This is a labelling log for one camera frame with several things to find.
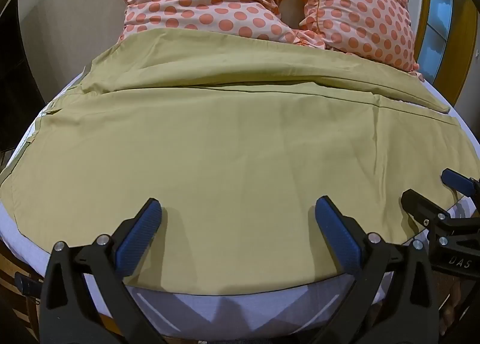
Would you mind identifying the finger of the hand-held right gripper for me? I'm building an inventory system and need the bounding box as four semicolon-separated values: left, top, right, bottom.
440;168;480;202
401;189;452;233

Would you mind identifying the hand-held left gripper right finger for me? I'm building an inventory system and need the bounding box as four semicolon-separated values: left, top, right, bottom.
314;195;440;344

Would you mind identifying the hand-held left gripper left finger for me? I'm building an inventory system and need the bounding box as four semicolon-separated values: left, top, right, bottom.
39;198;166;344

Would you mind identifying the olive green bed sheet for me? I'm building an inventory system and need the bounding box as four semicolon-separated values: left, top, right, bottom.
0;28;480;288

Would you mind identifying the person's right forearm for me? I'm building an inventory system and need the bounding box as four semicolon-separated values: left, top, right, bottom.
438;276;467;338

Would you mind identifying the yellow framed glass door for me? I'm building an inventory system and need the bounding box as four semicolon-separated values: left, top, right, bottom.
415;0;480;108

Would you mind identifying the dark cabinet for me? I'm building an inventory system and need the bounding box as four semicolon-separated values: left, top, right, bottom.
0;0;51;159

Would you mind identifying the wooden bed frame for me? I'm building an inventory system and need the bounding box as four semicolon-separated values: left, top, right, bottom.
0;239;47;344

